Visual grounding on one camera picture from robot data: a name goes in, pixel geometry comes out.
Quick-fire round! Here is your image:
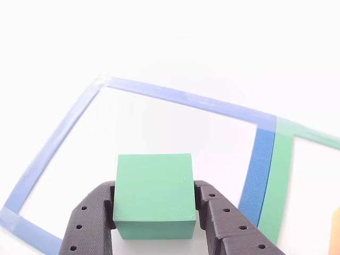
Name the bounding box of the green tape square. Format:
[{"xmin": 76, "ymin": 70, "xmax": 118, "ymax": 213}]
[{"xmin": 257, "ymin": 116, "xmax": 340, "ymax": 247}]

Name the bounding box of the green block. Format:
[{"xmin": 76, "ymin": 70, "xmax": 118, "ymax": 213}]
[{"xmin": 112, "ymin": 153, "xmax": 197, "ymax": 240}]

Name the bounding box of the orange block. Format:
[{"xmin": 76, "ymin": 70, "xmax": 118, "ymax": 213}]
[{"xmin": 328, "ymin": 206, "xmax": 340, "ymax": 255}]

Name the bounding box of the blue tape square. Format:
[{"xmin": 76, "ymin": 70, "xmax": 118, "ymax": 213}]
[{"xmin": 0, "ymin": 74, "xmax": 277, "ymax": 251}]

